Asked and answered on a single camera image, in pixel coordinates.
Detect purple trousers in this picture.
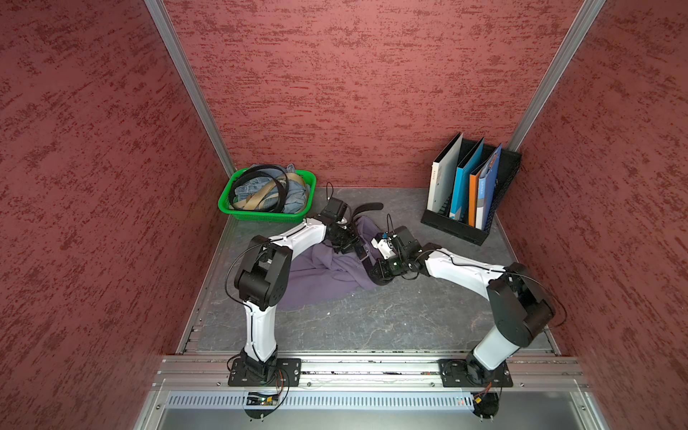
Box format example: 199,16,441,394
271,218,378,309

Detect green plastic basket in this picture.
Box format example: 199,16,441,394
218,168,317,223

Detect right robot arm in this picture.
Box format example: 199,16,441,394
365,239,555,384

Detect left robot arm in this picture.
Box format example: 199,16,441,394
234,218,368,379

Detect black belt in basket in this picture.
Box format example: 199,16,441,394
229,164,290,213

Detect tan belt in basket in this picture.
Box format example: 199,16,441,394
232,173,308,213

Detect grey clothes in basket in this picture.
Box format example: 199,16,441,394
229,164,309,214

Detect teal folder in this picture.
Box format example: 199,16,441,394
449,139,485,221

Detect white folder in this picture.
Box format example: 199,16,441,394
426,133,463,212

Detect orange folder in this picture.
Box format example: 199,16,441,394
468,168,480,228

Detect blue folder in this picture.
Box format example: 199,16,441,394
476,146,503,230

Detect black file rack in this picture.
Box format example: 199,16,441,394
421,137,521,245

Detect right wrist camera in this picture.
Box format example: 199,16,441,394
371,232,401,265

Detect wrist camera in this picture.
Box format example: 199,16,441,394
371,232,401,265
318,197,349,224

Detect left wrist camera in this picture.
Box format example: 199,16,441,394
318,197,349,224

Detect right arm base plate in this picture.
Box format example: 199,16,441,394
437,359,513,390

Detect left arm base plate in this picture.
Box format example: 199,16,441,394
228,358,302,388

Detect aluminium front rail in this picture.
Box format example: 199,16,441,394
135,351,608,429

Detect left aluminium corner post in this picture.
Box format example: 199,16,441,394
144,0,236,189

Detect aluminium corner post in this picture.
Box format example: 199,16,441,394
144,0,236,189
507,0,606,152

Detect right aluminium corner post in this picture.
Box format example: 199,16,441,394
507,0,606,152

